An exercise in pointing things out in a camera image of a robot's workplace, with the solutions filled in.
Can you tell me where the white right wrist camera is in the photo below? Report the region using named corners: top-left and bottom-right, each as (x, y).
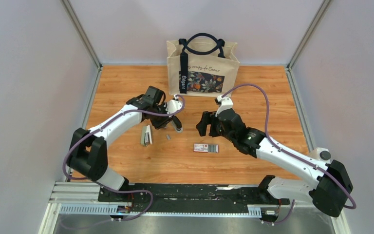
top-left (215, 95), bottom-right (233, 117)

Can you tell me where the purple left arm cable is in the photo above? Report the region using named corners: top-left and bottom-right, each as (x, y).
top-left (61, 94), bottom-right (187, 223)

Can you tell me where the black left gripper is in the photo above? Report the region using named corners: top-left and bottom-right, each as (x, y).
top-left (150, 102), bottom-right (175, 131)

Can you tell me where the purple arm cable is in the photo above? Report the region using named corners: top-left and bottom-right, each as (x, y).
top-left (219, 83), bottom-right (357, 225)
top-left (61, 94), bottom-right (187, 223)

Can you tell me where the small grey-green stapler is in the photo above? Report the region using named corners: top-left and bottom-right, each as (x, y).
top-left (140, 125), bottom-right (152, 147)

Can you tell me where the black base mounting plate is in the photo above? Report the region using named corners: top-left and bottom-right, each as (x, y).
top-left (98, 183), bottom-right (291, 214)

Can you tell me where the aluminium frame rail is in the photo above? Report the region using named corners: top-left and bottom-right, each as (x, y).
top-left (48, 182), bottom-right (342, 217)

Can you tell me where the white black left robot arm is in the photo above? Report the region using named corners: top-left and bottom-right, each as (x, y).
top-left (62, 86), bottom-right (186, 202)

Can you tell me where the red white staple box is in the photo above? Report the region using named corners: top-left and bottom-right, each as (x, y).
top-left (193, 144), bottom-right (219, 153)

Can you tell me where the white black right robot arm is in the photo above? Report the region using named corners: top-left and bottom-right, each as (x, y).
top-left (196, 109), bottom-right (353, 217)

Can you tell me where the white box with black knob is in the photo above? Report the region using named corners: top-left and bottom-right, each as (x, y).
top-left (309, 147), bottom-right (332, 161)

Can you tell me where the beige floral tote bag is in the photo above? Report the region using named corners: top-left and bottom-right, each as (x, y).
top-left (167, 33), bottom-right (240, 97)

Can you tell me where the grey and black stapler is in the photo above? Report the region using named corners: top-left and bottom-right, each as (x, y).
top-left (172, 116), bottom-right (183, 133)

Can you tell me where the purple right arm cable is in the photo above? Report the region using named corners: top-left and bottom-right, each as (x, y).
top-left (219, 83), bottom-right (357, 225)

